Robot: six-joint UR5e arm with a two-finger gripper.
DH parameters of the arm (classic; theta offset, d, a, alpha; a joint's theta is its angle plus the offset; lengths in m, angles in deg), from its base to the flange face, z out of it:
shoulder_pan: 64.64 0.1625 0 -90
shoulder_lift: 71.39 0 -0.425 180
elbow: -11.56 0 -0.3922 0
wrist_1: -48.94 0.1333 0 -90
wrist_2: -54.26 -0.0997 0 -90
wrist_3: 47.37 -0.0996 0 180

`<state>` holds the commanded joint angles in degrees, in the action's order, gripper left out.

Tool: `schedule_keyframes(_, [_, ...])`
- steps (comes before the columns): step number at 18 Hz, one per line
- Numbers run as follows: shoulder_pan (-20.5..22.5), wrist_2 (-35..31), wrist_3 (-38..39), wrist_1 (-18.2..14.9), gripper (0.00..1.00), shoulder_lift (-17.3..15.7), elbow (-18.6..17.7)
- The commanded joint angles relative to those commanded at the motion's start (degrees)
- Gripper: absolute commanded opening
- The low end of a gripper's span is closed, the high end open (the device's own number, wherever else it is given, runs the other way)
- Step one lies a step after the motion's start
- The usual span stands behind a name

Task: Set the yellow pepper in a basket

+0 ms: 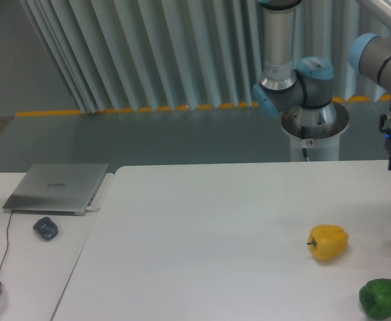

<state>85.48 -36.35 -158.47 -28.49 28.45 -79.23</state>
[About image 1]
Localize yellow bell pepper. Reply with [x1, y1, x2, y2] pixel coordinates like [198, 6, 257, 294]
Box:
[306, 225, 349, 261]

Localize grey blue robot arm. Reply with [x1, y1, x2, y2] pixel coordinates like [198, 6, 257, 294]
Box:
[252, 1, 391, 170]

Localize green bell pepper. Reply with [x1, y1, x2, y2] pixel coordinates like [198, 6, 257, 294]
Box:
[359, 278, 391, 320]

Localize black small controller device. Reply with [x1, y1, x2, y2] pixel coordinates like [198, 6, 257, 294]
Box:
[33, 217, 59, 241]

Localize silver closed laptop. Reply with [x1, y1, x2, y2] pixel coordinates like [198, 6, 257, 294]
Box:
[3, 163, 108, 215]

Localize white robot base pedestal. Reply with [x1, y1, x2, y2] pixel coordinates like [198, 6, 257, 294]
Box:
[281, 102, 349, 162]

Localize black mouse cable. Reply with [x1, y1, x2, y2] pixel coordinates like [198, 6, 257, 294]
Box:
[0, 211, 14, 282]

